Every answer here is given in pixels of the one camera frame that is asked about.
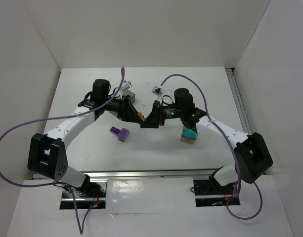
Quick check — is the orange lego brick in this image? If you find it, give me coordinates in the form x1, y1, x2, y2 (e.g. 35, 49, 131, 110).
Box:
138, 112, 146, 121

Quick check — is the teal rounded lego brick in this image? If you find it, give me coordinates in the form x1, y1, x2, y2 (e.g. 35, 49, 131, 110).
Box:
183, 131, 197, 140

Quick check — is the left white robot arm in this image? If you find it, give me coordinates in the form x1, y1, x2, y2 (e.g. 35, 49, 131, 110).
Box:
27, 79, 143, 197

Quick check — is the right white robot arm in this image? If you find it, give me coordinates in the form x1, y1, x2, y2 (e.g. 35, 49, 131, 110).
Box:
141, 87, 273, 197

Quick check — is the smoky grey plastic container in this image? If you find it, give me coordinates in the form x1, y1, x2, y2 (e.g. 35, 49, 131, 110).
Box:
123, 90, 135, 104

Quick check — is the clear plastic container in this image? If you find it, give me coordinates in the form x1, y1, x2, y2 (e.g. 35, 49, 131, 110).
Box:
159, 88, 173, 103

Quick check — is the purple rounded lego brick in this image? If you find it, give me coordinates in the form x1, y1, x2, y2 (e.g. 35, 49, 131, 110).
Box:
117, 128, 130, 142

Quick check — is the purple flat lego brick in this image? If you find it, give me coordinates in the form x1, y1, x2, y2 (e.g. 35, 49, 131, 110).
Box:
110, 126, 120, 136

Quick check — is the amber plastic container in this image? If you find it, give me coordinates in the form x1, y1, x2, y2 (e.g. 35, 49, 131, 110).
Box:
180, 126, 198, 144

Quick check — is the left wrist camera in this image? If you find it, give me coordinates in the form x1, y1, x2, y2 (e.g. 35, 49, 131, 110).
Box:
121, 81, 132, 92

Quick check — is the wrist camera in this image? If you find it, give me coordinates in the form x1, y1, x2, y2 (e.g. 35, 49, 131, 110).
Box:
121, 81, 132, 92
152, 86, 164, 98

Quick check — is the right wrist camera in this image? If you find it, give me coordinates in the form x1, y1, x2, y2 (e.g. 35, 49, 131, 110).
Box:
152, 86, 164, 98

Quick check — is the side aluminium rail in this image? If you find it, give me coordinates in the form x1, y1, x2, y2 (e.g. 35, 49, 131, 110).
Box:
225, 68, 252, 134

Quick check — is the aluminium mounting rail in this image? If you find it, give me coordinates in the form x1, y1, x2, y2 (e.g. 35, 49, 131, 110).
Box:
84, 168, 217, 179

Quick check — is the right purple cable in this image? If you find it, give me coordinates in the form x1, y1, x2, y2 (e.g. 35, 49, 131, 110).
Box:
160, 74, 263, 220

